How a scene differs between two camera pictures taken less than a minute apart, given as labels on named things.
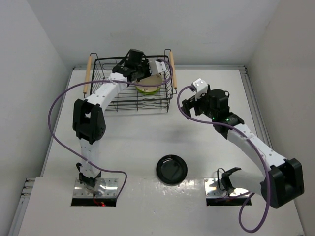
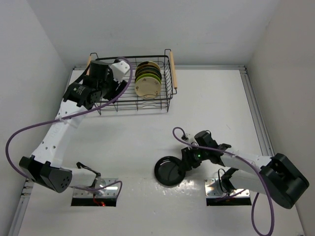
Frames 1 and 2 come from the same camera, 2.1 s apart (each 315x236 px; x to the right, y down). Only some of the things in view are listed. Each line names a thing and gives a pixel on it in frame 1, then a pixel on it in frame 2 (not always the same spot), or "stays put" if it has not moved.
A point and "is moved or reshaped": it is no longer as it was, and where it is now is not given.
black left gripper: x=146 y=64 to x=110 y=77
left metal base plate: x=105 y=187 stays put
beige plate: x=152 y=79 is moved or reshaped
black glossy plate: x=172 y=169 stays put
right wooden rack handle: x=173 y=71 stays put
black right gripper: x=189 y=104 to x=187 y=162
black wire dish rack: x=132 y=99 stays put
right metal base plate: x=212 y=190 stays put
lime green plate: x=147 y=93 is moved or reshaped
